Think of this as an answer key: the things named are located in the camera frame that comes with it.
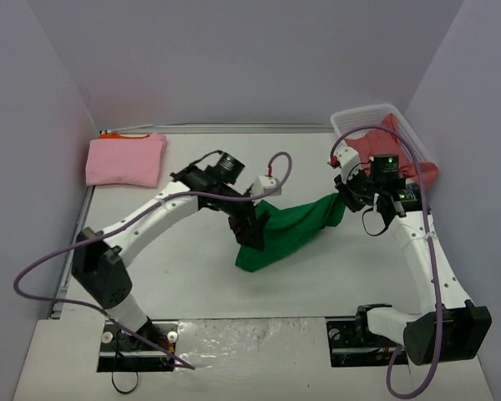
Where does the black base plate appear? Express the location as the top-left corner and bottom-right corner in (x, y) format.
(97, 321), (175, 373)
(325, 317), (397, 368)

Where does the red t shirt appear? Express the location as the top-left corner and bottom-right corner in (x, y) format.
(346, 129), (439, 191)

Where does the green t shirt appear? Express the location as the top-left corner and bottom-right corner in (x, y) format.
(235, 193), (346, 272)

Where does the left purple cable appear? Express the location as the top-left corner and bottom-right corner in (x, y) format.
(13, 150), (293, 371)

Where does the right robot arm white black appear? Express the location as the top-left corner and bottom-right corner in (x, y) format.
(331, 146), (492, 365)

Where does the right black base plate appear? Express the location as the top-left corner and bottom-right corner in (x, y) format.
(325, 317), (397, 368)

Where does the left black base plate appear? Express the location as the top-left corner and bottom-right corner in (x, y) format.
(97, 321), (175, 373)

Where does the folded orange t shirt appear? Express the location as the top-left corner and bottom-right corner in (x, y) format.
(99, 131), (150, 140)

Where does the white plastic basket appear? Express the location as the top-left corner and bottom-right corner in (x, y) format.
(331, 104), (433, 181)

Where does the folded pink t shirt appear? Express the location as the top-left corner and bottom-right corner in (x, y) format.
(85, 133), (167, 188)

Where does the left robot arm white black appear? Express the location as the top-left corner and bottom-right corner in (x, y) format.
(72, 152), (269, 349)

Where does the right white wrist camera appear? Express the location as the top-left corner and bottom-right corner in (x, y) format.
(329, 146), (360, 174)

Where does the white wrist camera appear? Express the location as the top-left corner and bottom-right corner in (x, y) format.
(329, 146), (360, 174)
(250, 175), (281, 197)

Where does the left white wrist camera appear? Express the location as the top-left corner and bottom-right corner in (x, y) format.
(250, 175), (281, 197)

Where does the purple cable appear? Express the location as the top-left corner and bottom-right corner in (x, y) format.
(330, 125), (445, 397)
(13, 150), (293, 371)

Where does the thin black cable loop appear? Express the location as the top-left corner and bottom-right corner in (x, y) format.
(110, 369), (141, 395)

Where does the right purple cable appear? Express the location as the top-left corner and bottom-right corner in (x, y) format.
(330, 125), (445, 397)

